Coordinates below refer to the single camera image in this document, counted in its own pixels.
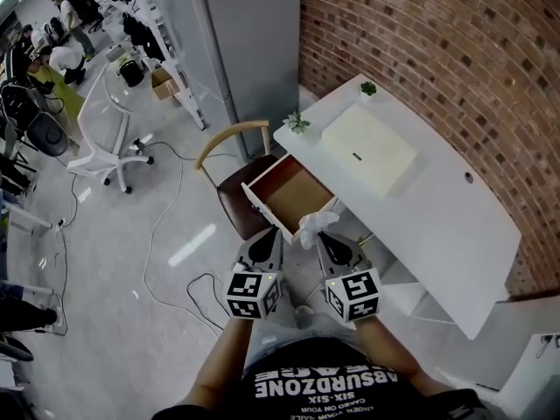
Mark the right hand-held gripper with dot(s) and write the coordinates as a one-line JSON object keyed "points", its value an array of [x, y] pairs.
{"points": [[356, 293]]}

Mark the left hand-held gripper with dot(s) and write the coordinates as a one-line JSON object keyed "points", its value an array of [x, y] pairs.
{"points": [[251, 289]]}

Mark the white cloth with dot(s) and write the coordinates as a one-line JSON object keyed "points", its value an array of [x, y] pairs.
{"points": [[317, 221]]}

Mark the wooden drawer with white front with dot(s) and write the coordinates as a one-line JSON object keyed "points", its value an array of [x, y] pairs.
{"points": [[297, 195]]}

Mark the person's left forearm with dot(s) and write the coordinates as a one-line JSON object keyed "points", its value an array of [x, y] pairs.
{"points": [[219, 361]]}

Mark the person's right forearm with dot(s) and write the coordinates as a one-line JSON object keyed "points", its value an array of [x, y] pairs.
{"points": [[394, 352]]}

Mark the wooden chair with brown seat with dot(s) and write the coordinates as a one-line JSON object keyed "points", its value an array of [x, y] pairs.
{"points": [[236, 191]]}

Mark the person's white shoe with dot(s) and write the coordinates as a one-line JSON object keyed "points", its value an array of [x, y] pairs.
{"points": [[303, 312]]}

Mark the person's light denim jeans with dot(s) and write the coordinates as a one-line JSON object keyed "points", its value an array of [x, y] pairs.
{"points": [[280, 339]]}

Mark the cream desk mat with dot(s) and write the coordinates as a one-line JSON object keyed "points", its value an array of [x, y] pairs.
{"points": [[372, 147]]}

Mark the white desk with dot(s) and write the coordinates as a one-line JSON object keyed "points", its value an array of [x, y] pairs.
{"points": [[437, 234]]}

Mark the pale veined leafy plant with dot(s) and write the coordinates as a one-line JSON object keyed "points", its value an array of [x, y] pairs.
{"points": [[297, 123]]}

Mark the person's black printed t-shirt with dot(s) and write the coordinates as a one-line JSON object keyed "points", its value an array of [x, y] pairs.
{"points": [[328, 366]]}

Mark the small dark green succulent plant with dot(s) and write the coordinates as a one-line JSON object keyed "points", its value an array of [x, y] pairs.
{"points": [[368, 88]]}

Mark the cardboard box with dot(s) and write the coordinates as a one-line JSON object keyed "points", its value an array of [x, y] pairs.
{"points": [[164, 86]]}

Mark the white shelving rack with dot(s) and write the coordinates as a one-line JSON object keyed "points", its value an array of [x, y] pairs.
{"points": [[175, 72]]}

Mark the white mesh office chair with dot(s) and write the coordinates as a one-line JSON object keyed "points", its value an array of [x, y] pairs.
{"points": [[102, 125]]}

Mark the white power strip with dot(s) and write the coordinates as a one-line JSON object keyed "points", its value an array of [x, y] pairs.
{"points": [[61, 223]]}

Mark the black bin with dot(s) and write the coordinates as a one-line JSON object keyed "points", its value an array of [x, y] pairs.
{"points": [[131, 73]]}

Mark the black backpack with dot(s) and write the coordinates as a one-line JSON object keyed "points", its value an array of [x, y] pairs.
{"points": [[142, 37]]}

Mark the grey storage case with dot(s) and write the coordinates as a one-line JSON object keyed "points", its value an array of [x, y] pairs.
{"points": [[117, 53]]}

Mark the white side cabinet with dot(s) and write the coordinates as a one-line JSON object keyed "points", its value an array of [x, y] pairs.
{"points": [[534, 366]]}

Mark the black round stool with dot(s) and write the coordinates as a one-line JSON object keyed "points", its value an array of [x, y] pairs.
{"points": [[48, 136]]}

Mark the green table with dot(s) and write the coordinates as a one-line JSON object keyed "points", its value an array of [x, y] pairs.
{"points": [[65, 99]]}

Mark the white table leg frame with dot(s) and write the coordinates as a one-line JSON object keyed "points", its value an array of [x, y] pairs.
{"points": [[26, 221]]}

